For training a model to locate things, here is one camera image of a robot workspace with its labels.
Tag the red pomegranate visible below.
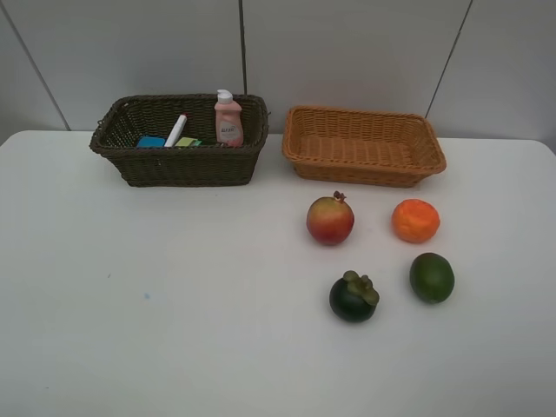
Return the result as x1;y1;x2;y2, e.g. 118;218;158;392
306;191;354;246

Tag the pink lotion bottle white cap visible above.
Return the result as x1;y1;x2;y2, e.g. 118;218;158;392
215;89;243;147

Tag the dark mangosteen green calyx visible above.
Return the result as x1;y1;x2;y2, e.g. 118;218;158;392
328;270;380;323

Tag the white marker pink cap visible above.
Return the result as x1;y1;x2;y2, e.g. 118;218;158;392
164;113;188;148

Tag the blue box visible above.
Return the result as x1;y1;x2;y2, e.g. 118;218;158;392
136;136;166;149

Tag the green lime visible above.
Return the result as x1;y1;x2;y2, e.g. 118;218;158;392
409;253;455;304

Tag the orange wicker basket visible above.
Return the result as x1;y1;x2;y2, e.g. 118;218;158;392
281;106;447;188

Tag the orange tangerine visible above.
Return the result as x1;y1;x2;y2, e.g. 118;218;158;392
391;199;440;244

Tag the dark brown wicker basket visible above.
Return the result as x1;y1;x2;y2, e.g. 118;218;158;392
89;94;268;188

